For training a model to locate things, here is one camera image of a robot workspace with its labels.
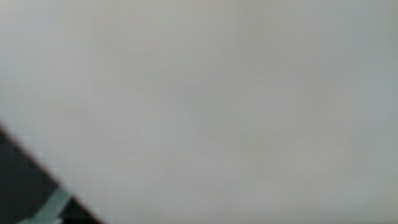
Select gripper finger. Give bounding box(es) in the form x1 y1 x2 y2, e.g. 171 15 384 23
18 188 71 224

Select large white drawer cabinet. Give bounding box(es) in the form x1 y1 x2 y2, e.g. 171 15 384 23
0 0 398 224

